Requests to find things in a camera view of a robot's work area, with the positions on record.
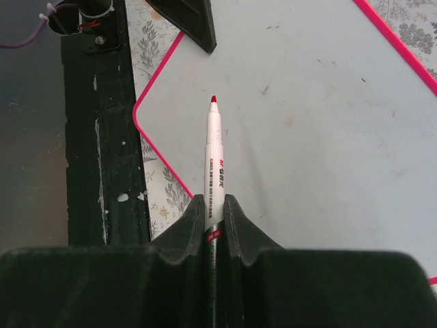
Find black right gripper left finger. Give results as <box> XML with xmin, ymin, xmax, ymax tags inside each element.
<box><xmin>1</xmin><ymin>195</ymin><xmax>205</xmax><ymax>327</ymax></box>

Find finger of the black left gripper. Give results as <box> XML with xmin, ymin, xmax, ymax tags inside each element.
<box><xmin>147</xmin><ymin>0</ymin><xmax>216</xmax><ymax>53</ymax></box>

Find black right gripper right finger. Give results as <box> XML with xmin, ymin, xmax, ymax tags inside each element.
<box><xmin>224</xmin><ymin>195</ymin><xmax>436</xmax><ymax>327</ymax></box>

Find white red whiteboard marker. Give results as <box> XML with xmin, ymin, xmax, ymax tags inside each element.
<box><xmin>203</xmin><ymin>96</ymin><xmax>226</xmax><ymax>327</ymax></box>

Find pink framed whiteboard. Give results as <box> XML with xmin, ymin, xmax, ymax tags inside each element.
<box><xmin>132</xmin><ymin>0</ymin><xmax>437</xmax><ymax>286</ymax></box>

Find floral patterned table mat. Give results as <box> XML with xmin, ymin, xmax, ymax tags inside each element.
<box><xmin>126</xmin><ymin>1</ymin><xmax>191</xmax><ymax>238</ymax></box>

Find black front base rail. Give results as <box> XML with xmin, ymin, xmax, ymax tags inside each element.
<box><xmin>61</xmin><ymin>1</ymin><xmax>150</xmax><ymax>246</ymax></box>

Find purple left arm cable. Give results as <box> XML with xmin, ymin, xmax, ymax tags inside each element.
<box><xmin>0</xmin><ymin>2</ymin><xmax>66</xmax><ymax>49</ymax></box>

